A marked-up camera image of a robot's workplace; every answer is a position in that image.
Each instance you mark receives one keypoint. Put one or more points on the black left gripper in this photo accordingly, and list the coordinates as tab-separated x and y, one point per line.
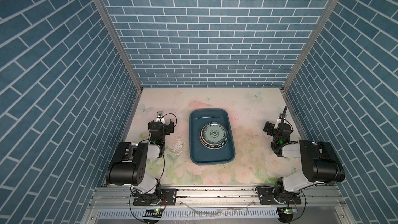
168	128

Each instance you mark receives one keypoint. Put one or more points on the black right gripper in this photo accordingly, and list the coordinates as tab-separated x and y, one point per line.
270	131

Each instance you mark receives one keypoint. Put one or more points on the green-rimmed white plate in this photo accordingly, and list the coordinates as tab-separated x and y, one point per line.
214	146

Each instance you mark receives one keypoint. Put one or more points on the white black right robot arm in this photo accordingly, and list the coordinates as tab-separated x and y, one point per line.
319	162

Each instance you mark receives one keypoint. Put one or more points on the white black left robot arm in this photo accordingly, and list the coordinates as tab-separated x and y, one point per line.
128	164

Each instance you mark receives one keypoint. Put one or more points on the teal plastic bin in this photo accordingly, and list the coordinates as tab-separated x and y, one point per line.
210	137

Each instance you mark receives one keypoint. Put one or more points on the right controller board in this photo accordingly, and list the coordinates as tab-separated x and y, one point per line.
282	211

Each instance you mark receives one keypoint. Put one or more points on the controller board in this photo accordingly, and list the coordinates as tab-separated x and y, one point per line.
153	213
282	211

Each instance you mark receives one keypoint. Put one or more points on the left controller board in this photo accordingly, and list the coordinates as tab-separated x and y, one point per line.
153	213

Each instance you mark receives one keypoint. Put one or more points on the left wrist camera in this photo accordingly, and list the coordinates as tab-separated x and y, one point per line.
160	117

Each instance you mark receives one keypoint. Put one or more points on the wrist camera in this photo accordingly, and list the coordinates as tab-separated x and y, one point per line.
160	117
281	118

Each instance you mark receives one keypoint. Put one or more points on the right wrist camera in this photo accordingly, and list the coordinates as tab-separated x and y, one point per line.
281	118

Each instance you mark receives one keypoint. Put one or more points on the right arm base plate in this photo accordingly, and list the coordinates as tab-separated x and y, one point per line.
269	195

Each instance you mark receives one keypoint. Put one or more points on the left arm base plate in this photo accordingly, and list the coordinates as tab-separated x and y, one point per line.
169	196

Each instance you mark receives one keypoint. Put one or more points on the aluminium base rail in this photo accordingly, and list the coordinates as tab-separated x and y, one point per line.
230	204

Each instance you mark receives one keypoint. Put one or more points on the right aluminium corner post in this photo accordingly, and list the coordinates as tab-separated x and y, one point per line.
329	7

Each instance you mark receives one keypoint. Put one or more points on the aluminium corner post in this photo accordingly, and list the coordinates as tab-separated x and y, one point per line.
102	11
329	7

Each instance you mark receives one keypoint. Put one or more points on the left aluminium corner post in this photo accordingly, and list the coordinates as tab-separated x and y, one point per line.
102	11

